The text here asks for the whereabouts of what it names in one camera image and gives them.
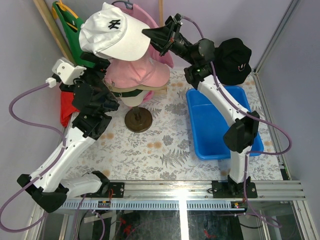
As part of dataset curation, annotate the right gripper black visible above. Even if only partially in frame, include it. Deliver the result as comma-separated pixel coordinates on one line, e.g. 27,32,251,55
141,21,197,66

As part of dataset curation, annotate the pink baseball cap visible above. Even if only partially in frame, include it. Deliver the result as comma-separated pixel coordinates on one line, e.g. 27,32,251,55
104,55,170,89

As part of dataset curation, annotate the dark green cap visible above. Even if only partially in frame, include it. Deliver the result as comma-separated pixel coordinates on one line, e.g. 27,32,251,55
112,89,143,98

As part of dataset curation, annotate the white cap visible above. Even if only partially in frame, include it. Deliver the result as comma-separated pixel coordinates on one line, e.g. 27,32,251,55
79,2,151,62

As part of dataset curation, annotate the pink t-shirt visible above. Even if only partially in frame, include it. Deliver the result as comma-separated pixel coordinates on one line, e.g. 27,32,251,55
107,3,175,102

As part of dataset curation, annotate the cream foam mannequin head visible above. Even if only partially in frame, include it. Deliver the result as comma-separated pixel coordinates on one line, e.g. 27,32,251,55
120,90,148,107

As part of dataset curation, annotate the khaki hat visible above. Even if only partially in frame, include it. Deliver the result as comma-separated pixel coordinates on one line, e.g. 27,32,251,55
107,84,167,93

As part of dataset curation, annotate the dark mannequin base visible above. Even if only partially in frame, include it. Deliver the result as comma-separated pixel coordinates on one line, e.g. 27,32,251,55
124,106,153,133

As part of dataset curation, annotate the black hat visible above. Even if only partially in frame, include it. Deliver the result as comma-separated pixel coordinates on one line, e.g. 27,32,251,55
213,38,252,86

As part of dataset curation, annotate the blue plastic bin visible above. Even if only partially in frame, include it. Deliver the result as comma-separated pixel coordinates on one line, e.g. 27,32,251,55
186,86,265,161

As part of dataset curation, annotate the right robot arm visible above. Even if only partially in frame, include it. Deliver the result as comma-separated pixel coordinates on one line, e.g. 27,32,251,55
142,13,260,199

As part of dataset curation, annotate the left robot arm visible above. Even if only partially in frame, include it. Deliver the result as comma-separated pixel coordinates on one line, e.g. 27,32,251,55
17,52,120,213

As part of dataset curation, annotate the red cloth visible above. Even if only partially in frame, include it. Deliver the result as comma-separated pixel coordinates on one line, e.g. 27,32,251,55
60,91,79,127

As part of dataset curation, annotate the green tank top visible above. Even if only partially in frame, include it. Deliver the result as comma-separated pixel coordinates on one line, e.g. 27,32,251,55
58,17,87,67

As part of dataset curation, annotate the yellow hanger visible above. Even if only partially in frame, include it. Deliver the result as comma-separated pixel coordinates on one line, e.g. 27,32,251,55
51,0,79,32

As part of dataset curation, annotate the wooden clothes rack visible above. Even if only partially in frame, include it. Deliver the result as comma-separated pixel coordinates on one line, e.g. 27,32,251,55
33,0,168,97

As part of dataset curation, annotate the floral table mat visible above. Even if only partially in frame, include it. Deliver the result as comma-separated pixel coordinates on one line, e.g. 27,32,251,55
53,70,285,181

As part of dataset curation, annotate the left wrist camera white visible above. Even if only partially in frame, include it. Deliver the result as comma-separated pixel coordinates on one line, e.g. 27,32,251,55
45,57,87,88

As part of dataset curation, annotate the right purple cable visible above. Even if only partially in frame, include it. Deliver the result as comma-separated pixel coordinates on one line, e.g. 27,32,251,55
181,15,293,229

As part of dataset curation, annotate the aluminium rail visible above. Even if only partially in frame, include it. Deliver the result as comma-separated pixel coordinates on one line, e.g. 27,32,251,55
37,179,307,211

